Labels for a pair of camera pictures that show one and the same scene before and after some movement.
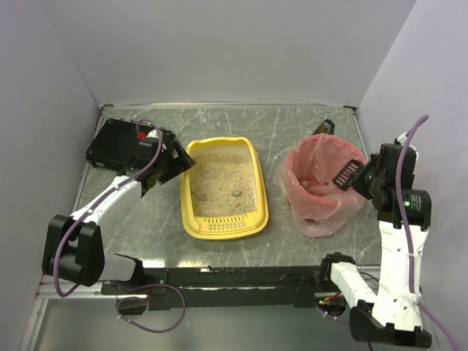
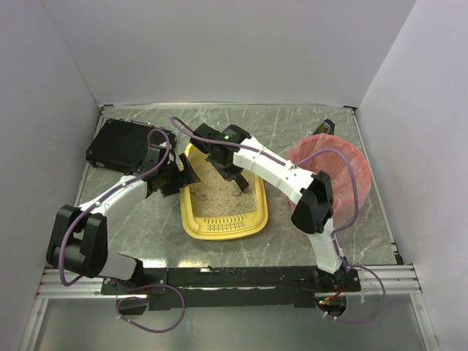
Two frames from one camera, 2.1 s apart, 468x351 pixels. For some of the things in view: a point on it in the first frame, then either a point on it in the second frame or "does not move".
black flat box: [117, 142] does not move
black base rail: [260, 285] does not move
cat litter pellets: [221, 183] does not move
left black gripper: [175, 156] → [179, 175]
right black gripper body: [362, 177] → [229, 172]
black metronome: [327, 126] does not move
